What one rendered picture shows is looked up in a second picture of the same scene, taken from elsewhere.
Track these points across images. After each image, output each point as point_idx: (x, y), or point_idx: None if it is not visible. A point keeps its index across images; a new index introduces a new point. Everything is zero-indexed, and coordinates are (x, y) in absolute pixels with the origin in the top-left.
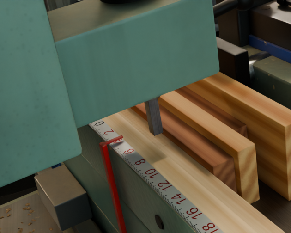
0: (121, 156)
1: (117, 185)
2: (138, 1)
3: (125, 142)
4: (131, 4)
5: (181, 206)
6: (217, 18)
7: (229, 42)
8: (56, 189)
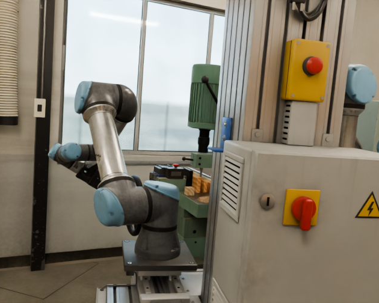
0: (206, 174)
1: None
2: (201, 153)
3: (206, 175)
4: (203, 153)
5: (198, 171)
6: (183, 174)
7: (185, 168)
8: None
